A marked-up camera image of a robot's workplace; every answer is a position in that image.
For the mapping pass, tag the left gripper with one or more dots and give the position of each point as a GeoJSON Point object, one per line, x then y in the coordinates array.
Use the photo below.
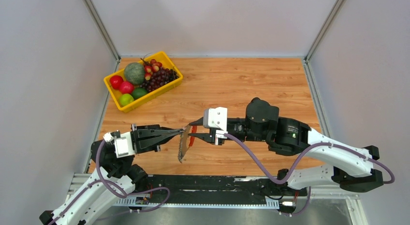
{"type": "Point", "coordinates": [151, 135]}

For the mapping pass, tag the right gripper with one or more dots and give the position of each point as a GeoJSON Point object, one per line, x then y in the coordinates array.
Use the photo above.
{"type": "Point", "coordinates": [208, 137]}

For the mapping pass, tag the metal key holder red handle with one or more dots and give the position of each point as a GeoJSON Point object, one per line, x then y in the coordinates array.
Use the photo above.
{"type": "Point", "coordinates": [186, 141]}

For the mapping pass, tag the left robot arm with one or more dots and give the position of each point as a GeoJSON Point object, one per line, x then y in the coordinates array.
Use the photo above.
{"type": "Point", "coordinates": [115, 176]}

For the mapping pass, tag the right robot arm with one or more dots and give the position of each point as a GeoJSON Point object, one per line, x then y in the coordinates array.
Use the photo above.
{"type": "Point", "coordinates": [320, 160]}

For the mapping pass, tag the light green apple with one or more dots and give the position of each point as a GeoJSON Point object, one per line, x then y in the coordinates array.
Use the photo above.
{"type": "Point", "coordinates": [125, 99]}

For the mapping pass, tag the dark green lime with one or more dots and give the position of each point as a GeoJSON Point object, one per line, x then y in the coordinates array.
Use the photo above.
{"type": "Point", "coordinates": [137, 93]}

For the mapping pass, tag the pink red apple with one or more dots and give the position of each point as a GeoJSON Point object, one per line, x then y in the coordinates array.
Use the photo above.
{"type": "Point", "coordinates": [126, 87]}

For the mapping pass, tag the dark purple grape bunch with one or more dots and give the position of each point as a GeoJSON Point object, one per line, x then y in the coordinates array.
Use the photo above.
{"type": "Point", "coordinates": [164, 77]}

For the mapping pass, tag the green melon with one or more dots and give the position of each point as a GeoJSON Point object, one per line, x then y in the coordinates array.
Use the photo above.
{"type": "Point", "coordinates": [134, 73]}

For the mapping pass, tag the red cherries bunch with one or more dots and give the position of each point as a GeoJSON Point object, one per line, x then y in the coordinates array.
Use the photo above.
{"type": "Point", "coordinates": [151, 68]}

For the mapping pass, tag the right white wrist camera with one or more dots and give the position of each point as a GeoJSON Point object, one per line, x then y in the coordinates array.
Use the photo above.
{"type": "Point", "coordinates": [216, 118]}

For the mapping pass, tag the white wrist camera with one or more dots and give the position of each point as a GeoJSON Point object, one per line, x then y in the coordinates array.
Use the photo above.
{"type": "Point", "coordinates": [216, 118]}
{"type": "Point", "coordinates": [122, 142]}

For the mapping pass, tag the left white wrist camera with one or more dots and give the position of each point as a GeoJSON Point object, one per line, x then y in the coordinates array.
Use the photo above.
{"type": "Point", "coordinates": [122, 142]}

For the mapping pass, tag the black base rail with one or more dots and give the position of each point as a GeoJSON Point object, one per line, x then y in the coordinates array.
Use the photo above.
{"type": "Point", "coordinates": [230, 192]}

